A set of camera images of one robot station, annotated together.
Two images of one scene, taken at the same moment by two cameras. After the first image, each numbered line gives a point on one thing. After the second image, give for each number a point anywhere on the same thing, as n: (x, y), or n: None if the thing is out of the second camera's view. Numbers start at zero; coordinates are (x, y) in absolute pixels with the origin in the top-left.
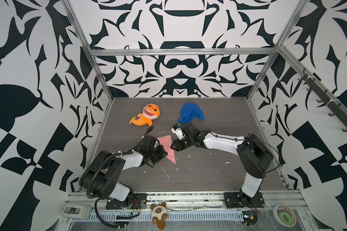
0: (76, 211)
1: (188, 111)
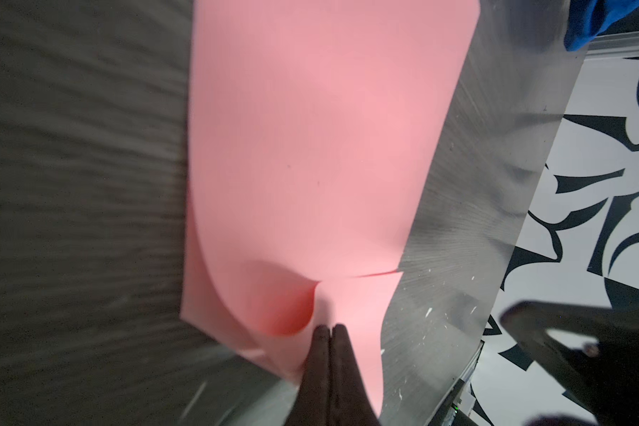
0: None
1: (587, 18)
